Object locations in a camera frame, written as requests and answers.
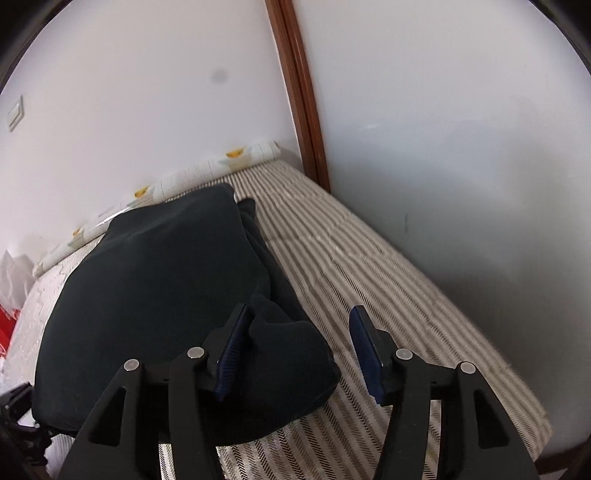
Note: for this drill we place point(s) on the brown wooden door frame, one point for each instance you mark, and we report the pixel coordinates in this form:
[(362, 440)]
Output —
[(300, 92)]

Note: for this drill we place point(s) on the white floral sheet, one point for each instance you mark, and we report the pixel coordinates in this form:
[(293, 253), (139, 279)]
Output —
[(184, 177)]

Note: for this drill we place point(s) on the white plastic bag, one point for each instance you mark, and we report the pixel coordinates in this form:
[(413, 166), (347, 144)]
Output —
[(14, 277)]

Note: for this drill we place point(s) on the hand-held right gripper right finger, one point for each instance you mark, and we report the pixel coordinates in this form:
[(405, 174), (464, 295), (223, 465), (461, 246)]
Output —
[(364, 355)]

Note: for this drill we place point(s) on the red paper bag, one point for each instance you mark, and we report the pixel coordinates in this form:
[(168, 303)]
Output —
[(5, 332)]

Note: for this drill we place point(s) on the striped bed cover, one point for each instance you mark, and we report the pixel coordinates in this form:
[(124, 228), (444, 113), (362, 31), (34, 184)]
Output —
[(369, 258)]

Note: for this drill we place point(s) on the black t-shirt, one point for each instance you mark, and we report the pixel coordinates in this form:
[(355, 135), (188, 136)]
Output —
[(161, 277)]

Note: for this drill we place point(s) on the white wall switch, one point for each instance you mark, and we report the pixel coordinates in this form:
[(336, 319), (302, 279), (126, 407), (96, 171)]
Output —
[(15, 114)]

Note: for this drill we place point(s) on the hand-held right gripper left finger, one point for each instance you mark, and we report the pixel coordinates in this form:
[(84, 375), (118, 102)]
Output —
[(231, 355)]

